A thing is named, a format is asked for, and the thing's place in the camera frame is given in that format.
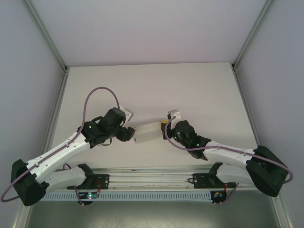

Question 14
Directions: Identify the circuit board with green light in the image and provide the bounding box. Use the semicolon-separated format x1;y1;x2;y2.
79;191;101;200

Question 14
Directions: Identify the grey metal sheet panel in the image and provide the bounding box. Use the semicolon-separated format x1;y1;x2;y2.
25;190;282;228

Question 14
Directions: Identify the aluminium mounting rail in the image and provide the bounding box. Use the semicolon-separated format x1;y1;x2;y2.
23;163;285;191

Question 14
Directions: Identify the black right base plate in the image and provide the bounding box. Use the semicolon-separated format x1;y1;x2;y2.
192;173;236;190

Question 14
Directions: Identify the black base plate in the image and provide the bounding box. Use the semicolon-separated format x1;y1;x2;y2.
192;173;236;190
91;174;111;190

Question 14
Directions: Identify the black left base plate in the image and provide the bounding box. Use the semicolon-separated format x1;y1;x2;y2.
91;174;111;190

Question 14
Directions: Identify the aluminium table side rail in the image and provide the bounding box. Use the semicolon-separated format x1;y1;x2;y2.
10;70;70;228
233;69;296;228

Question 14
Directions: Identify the white slotted cable duct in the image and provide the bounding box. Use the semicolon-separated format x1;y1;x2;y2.
42;191;212;203

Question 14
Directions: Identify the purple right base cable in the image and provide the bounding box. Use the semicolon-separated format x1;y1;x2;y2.
222;182;239;206

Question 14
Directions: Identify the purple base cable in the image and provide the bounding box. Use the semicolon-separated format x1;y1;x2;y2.
72;185;85;208
222;182;239;206

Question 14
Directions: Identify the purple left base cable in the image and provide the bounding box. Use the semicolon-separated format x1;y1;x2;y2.
72;185;85;208

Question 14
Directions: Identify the aluminium frame post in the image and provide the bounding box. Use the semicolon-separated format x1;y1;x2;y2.
22;0;70;73
231;0;276;71

